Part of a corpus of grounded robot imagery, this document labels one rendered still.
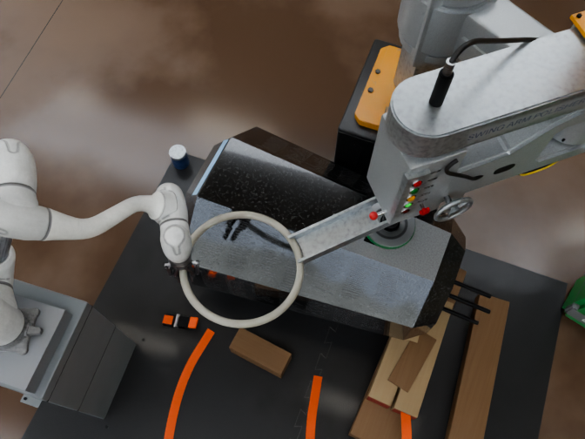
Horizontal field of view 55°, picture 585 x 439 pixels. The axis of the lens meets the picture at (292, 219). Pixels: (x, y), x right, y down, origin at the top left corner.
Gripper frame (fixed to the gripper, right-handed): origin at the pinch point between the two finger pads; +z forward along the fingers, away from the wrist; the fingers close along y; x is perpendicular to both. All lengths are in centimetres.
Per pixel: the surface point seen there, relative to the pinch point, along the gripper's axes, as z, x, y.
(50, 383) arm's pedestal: 10, -37, -52
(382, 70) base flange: -4, 101, 97
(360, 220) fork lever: -19, 13, 71
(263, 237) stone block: 4.0, 17.6, 33.0
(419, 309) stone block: 4, -18, 96
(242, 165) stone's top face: -1, 50, 26
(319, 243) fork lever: -12, 7, 55
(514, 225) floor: 68, 47, 184
